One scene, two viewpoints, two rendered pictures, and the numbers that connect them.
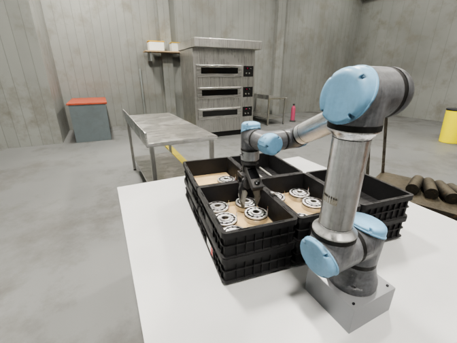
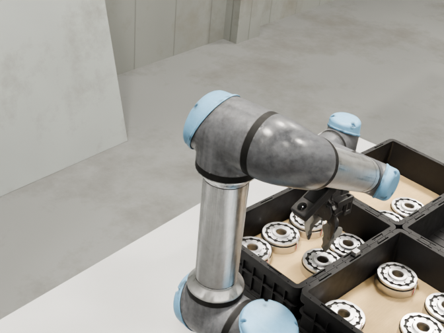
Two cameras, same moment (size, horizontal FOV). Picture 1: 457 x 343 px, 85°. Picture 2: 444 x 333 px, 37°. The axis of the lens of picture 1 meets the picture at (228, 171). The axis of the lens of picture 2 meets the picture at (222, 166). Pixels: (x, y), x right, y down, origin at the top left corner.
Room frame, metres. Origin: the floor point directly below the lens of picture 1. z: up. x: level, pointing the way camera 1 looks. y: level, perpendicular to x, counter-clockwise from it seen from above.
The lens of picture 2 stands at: (0.11, -1.19, 1.93)
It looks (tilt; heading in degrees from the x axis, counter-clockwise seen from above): 32 degrees down; 63
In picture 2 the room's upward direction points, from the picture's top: 6 degrees clockwise
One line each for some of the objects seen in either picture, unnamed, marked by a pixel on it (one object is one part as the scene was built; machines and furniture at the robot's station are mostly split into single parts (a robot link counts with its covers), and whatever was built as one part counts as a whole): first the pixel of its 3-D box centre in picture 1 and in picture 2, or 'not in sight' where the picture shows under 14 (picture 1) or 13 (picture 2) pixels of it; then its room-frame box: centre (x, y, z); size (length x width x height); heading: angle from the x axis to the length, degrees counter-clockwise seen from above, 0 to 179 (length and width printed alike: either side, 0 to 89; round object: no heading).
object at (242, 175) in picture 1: (248, 173); (332, 193); (0.98, -0.08, 1.04); 0.09 x 0.08 x 0.12; 16
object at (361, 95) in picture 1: (343, 182); (222, 228); (0.58, -0.29, 1.17); 0.15 x 0.12 x 0.55; 118
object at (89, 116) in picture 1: (91, 118); not in sight; (6.28, 3.40, 0.43); 1.53 x 0.79 x 0.85; 26
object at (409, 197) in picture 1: (353, 184); not in sight; (1.14, -0.62, 0.92); 0.40 x 0.30 x 0.02; 19
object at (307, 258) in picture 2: (256, 212); (322, 261); (0.96, -0.12, 0.86); 0.10 x 0.10 x 0.01
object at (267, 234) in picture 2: (225, 218); (280, 233); (0.91, 0.01, 0.86); 0.10 x 0.10 x 0.01
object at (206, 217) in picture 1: (241, 214); (302, 245); (0.94, -0.06, 0.87); 0.40 x 0.30 x 0.11; 19
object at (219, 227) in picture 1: (241, 203); (304, 229); (0.94, -0.06, 0.92); 0.40 x 0.30 x 0.02; 19
